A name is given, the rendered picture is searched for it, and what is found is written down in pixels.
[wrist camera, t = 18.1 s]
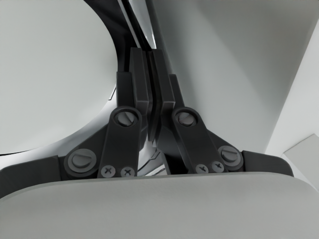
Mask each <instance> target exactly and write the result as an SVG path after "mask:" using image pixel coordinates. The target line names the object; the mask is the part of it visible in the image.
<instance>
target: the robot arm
mask: <svg viewBox="0 0 319 239"><path fill-rule="evenodd" d="M147 135H148V141H152V147H156V148H158V149H159V150H160V151H161V157H162V160H163V163H164V166H165V169H166V172H167V175H154V176H137V172H138V161H139V152H140V151H141V150H142V149H143V148H144V144H145V141H146V137H147ZM0 239H319V193H318V192H317V191H316V190H315V189H314V188H313V187H312V186H311V185H310V184H308V183H307V182H305V181H303V180H301V179H298V178H295V177H294V175H293V171H292V168H291V166H290V165H289V163H288V162H287V161H285V160H284V159H282V158H280V157H278V156H271V155H267V154H261V153H256V152H251V151H246V150H243V151H242V152H240V151H239V150H238V149H237V148H235V147H234V146H232V145H231V144H229V143H228V142H226V141H225V140H223V139H222V138H220V137H219V136H217V135H216V134H214V133H213V132H211V131H210V130H208V129H207V128H206V126H205V124H204V122H203V120H202V118H201V116H200V115H199V113H198V112H197V111H195V110H194V109H192V108H189V107H185V104H184V101H183V98H182V94H181V90H180V87H179V83H178V79H177V76H176V74H169V73H168V69H167V65H166V61H165V56H164V53H163V49H152V51H148V55H147V58H146V52H145V51H142V49H141V48H137V47H131V52H130V65H129V72H116V108H115V109H114V110H113V111H112V112H111V114H110V118H109V123H107V124H106V125H105V126H103V127H102V128H100V129H99V130H98V131H96V132H95V133H94V134H92V135H91V136H90V137H89V138H87V139H86V140H85V141H83V142H82V143H80V144H79V145H78V146H76V147H75V148H74V149H72V150H71V151H70V152H69V153H68V154H67V155H66V156H60V157H58V155H56V156H50V157H45V158H41V159H37V160H32V161H28V162H23V163H19V164H14V165H10V166H7V167H4V168H2V169H1V170H0Z"/></svg>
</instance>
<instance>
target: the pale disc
mask: <svg viewBox="0 0 319 239"><path fill-rule="evenodd" d="M117 71H118V61H117V54H116V50H115V46H114V43H113V40H112V37H111V35H110V33H109V31H108V29H107V28H106V26H105V24H104V23H103V22H102V20H101V19H100V18H99V16H98V15H97V14H96V13H95V12H94V10H93V9H92V8H91V7H90V6H89V5H88V4H87V3H86V2H85V1H83V0H0V154H8V153H16V152H22V151H27V150H31V149H35V148H39V147H43V146H46V145H49V144H52V143H54V142H57V141H59V140H61V139H64V138H66V137H68V136H70V135H71V134H73V133H75V132H76V131H78V130H79V129H81V128H82V127H84V126H85V125H86V124H87V123H89V122H90V121H91V120H92V119H93V118H94V117H95V116H96V115H97V114H98V113H99V112H100V111H101V110H102V108H103V107H104V106H105V104H106V103H107V101H108V100H109V98H110V96H111V94H112V92H113V89H114V86H115V83H116V72H117Z"/></svg>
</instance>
